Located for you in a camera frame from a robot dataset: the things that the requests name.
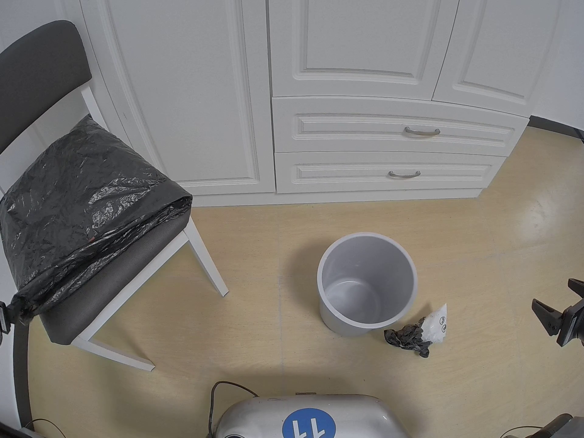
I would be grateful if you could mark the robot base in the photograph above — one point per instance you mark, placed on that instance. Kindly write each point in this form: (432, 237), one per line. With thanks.
(356, 418)

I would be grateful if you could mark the crumpled black plastic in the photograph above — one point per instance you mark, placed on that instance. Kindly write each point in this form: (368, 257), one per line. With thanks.
(408, 338)

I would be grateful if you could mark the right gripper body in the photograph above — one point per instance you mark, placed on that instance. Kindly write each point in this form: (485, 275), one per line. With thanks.
(576, 322)

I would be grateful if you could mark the clear printed wrapper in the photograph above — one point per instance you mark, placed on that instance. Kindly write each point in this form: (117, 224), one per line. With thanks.
(435, 324)

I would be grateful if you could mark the white wardrobe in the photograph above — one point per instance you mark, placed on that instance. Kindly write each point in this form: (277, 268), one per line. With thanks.
(346, 30)

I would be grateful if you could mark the white trash bin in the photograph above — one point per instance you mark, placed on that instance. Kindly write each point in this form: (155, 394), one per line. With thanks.
(365, 263)

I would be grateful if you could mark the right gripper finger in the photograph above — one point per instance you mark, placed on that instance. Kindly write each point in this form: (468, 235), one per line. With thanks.
(559, 317)
(577, 289)

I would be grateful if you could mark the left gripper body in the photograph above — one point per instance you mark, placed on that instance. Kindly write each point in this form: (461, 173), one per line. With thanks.
(3, 320)

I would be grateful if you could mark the grey padded white chair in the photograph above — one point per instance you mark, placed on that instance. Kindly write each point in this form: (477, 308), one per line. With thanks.
(41, 71)

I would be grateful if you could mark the black plastic bag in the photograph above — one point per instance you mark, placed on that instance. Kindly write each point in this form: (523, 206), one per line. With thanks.
(82, 199)

